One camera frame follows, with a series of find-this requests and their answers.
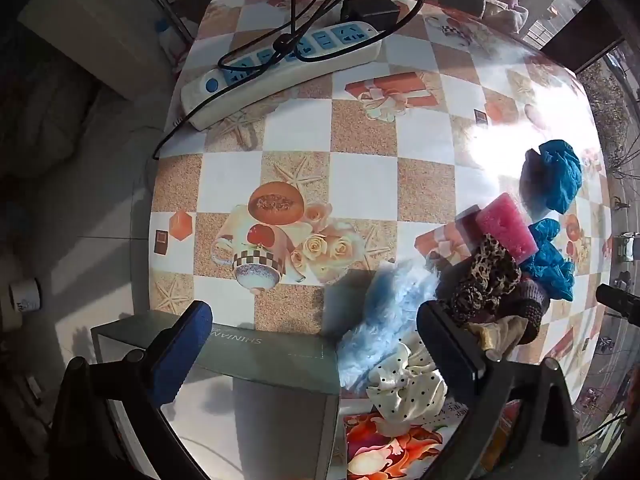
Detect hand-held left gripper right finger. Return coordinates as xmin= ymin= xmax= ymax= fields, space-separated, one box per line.
xmin=416 ymin=301 xmax=594 ymax=480

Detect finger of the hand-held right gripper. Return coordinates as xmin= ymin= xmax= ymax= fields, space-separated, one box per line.
xmin=596 ymin=283 xmax=640 ymax=319

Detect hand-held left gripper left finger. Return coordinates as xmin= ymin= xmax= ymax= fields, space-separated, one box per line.
xmin=50 ymin=301 xmax=216 ymax=480

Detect white polka dot scrunchie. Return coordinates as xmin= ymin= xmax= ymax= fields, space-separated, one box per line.
xmin=365 ymin=342 xmax=449 ymax=426

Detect grey-green cardboard box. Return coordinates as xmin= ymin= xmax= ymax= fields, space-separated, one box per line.
xmin=90 ymin=310 xmax=344 ymax=480

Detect pink sponge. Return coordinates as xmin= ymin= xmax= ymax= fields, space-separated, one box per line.
xmin=475 ymin=192 xmax=540 ymax=265

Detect beige cloth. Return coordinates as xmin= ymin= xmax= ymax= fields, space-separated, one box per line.
xmin=467 ymin=317 xmax=529 ymax=361

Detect light blue fluffy cloth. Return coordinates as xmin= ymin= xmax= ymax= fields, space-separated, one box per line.
xmin=335 ymin=260 xmax=442 ymax=394

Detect blue crumpled cloth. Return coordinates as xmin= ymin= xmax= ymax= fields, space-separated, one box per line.
xmin=520 ymin=219 xmax=577 ymax=302
xmin=519 ymin=139 xmax=584 ymax=215

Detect leopard print scrunchie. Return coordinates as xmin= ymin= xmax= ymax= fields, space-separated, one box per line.
xmin=445 ymin=234 xmax=524 ymax=324

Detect dark knitted hair band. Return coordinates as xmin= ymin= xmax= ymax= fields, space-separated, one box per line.
xmin=480 ymin=280 xmax=551 ymax=346

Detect red printed carton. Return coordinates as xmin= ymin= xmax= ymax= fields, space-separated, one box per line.
xmin=477 ymin=400 xmax=523 ymax=474

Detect floral printed box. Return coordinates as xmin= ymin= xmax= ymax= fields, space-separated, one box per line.
xmin=342 ymin=400 xmax=473 ymax=480

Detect white cup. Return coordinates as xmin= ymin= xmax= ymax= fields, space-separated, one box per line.
xmin=9 ymin=279 xmax=42 ymax=314

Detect printed checkered tablecloth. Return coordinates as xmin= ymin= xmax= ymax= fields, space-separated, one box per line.
xmin=147 ymin=0 xmax=614 ymax=480

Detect white and blue power strip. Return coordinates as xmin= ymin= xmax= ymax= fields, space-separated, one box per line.
xmin=180 ymin=20 xmax=384 ymax=132

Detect grey bedding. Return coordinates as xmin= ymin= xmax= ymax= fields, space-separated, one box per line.
xmin=0 ymin=55 xmax=151 ymax=181

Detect white bottle with blue cap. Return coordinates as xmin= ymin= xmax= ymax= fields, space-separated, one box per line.
xmin=152 ymin=17 xmax=182 ymax=57

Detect white cabinet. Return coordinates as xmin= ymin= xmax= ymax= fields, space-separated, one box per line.
xmin=17 ymin=0 xmax=194 ymax=102

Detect black power adapter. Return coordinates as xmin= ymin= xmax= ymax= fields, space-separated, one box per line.
xmin=340 ymin=0 xmax=402 ymax=29

